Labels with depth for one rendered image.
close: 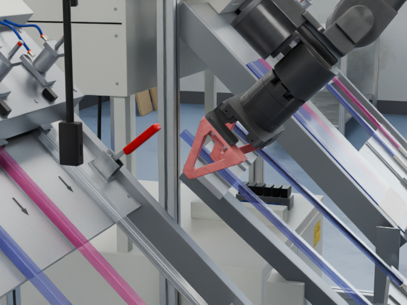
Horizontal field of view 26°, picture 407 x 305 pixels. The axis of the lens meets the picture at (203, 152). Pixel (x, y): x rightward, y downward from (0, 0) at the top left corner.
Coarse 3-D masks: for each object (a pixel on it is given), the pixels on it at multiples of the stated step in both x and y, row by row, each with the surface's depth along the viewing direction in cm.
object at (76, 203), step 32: (32, 160) 109; (0, 192) 100; (64, 192) 109; (128, 192) 121; (0, 224) 96; (32, 224) 100; (96, 224) 109; (0, 256) 92; (32, 256) 96; (64, 256) 101; (0, 288) 88
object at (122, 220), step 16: (48, 144) 114; (80, 176) 113; (96, 192) 113; (112, 208) 112; (128, 224) 112; (144, 240) 112; (160, 256) 112; (176, 272) 112; (176, 288) 112; (192, 288) 112; (192, 304) 111
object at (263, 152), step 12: (240, 132) 148; (264, 156) 148; (276, 168) 148; (288, 180) 148; (300, 192) 148; (312, 204) 148; (348, 228) 148; (360, 240) 147; (372, 252) 147; (384, 264) 147; (396, 276) 146
